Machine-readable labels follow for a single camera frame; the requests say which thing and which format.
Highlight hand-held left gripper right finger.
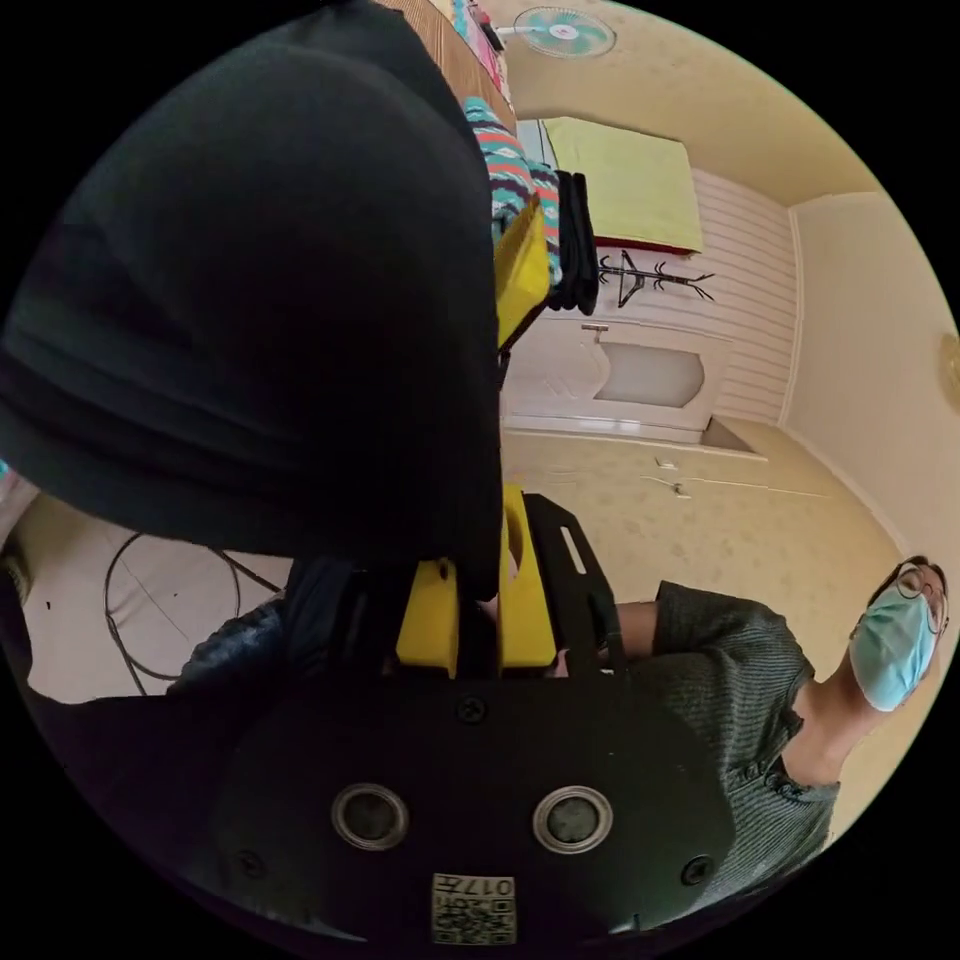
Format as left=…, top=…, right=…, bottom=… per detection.
left=498, top=483, right=558, bottom=670

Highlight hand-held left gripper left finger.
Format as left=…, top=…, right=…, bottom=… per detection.
left=395, top=558, right=460, bottom=680

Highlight black pants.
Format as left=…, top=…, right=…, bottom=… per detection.
left=0, top=0, right=505, bottom=601

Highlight person's left forearm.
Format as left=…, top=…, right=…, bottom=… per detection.
left=611, top=599, right=665, bottom=661

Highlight pile of clothes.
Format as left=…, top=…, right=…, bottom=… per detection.
left=463, top=95, right=601, bottom=316

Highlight black coat rack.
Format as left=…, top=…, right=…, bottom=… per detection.
left=597, top=251, right=718, bottom=310

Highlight yellow-green cloth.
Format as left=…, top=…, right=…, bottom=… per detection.
left=541, top=116, right=706, bottom=256

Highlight white door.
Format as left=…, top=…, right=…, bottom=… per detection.
left=500, top=311, right=733, bottom=444

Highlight person's body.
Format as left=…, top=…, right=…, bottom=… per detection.
left=652, top=554, right=952, bottom=901

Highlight wall fan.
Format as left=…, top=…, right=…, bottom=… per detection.
left=491, top=5, right=618, bottom=60

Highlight black wire stand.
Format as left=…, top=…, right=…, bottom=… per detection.
left=103, top=530, right=286, bottom=697

